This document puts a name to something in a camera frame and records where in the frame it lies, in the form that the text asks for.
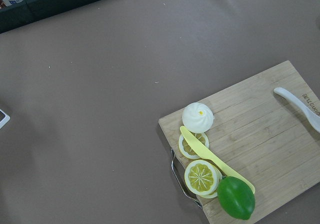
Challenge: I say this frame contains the white steamed bun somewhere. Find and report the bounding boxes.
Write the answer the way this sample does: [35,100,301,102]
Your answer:
[182,102,215,134]

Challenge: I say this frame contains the lemon slice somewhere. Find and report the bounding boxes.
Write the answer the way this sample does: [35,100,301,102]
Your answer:
[184,159,223,199]
[178,132,210,160]

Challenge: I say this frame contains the white ceramic spoon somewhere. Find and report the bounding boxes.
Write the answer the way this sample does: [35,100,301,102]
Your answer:
[273,87,320,133]

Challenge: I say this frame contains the black storage bin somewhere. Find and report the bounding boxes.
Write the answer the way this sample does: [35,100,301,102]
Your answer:
[0,0,100,33]

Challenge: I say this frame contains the green lime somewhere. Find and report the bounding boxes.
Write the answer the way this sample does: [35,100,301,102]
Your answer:
[217,176,256,220]

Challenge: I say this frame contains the yellow plastic knife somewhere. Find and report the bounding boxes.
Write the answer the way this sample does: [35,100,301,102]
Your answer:
[180,126,256,194]

